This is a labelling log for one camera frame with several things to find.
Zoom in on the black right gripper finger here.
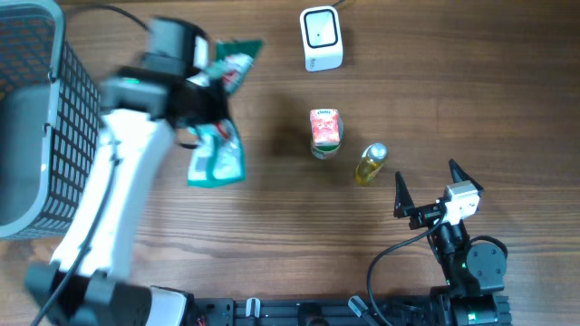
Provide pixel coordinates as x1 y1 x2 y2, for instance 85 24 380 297
449 158 483 190
394 171 414 208

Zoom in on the yellow liquid bottle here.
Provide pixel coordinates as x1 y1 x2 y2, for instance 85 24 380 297
354 143 388 187

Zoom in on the teal white small packet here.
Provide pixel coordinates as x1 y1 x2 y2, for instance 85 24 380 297
188 53 254 95

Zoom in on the small green white jar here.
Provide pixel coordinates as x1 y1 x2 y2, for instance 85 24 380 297
310 119 343 159

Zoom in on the red tissue pack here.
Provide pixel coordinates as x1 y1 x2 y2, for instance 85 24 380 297
310 109 341 147

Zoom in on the green 3M glove package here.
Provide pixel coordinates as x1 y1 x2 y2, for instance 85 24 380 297
188 39 263 188

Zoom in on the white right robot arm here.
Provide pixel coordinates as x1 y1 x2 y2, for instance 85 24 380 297
393 159 512 326

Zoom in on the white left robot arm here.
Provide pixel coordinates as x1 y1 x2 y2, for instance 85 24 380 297
25 17 228 325

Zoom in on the white barcode scanner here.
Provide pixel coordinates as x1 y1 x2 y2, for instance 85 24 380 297
299 5 343 72

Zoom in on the black plastic mesh basket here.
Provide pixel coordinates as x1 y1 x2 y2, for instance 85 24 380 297
1 0 101 240

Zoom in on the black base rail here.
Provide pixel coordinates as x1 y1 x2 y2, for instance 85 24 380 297
196 296 454 326

